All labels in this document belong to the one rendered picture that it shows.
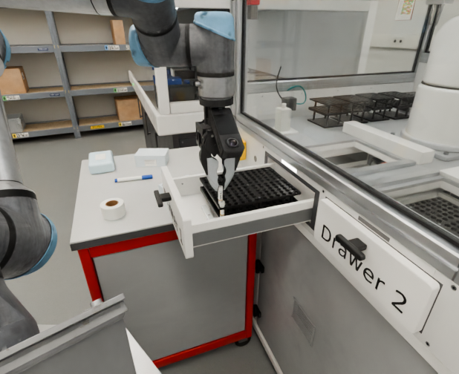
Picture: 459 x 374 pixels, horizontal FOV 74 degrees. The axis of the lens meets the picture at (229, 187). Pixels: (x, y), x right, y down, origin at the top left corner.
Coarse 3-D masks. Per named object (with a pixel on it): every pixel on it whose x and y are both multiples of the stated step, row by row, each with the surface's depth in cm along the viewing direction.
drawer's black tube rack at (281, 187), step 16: (240, 176) 87; (256, 176) 87; (272, 176) 87; (224, 192) 78; (240, 192) 78; (256, 192) 78; (272, 192) 78; (288, 192) 79; (240, 208) 77; (256, 208) 77
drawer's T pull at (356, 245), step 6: (336, 234) 61; (336, 240) 61; (342, 240) 59; (348, 240) 59; (354, 240) 59; (360, 240) 59; (348, 246) 58; (354, 246) 57; (360, 246) 57; (366, 246) 58; (354, 252) 56; (360, 252) 56; (360, 258) 55
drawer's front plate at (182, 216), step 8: (160, 168) 86; (168, 176) 80; (168, 184) 77; (176, 192) 73; (176, 200) 69; (168, 208) 85; (176, 208) 69; (184, 208) 66; (176, 216) 71; (184, 216) 63; (184, 224) 63; (176, 232) 76; (184, 232) 64; (184, 240) 65; (184, 248) 67; (192, 248) 67; (192, 256) 68
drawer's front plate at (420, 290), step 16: (320, 208) 70; (336, 208) 66; (320, 224) 71; (336, 224) 66; (352, 224) 61; (320, 240) 72; (368, 240) 57; (336, 256) 67; (352, 256) 62; (368, 256) 58; (384, 256) 54; (400, 256) 52; (352, 272) 63; (368, 272) 59; (384, 272) 55; (400, 272) 51; (416, 272) 49; (368, 288) 59; (384, 288) 56; (400, 288) 52; (416, 288) 49; (432, 288) 46; (384, 304) 56; (416, 304) 49; (432, 304) 48; (400, 320) 53; (416, 320) 50
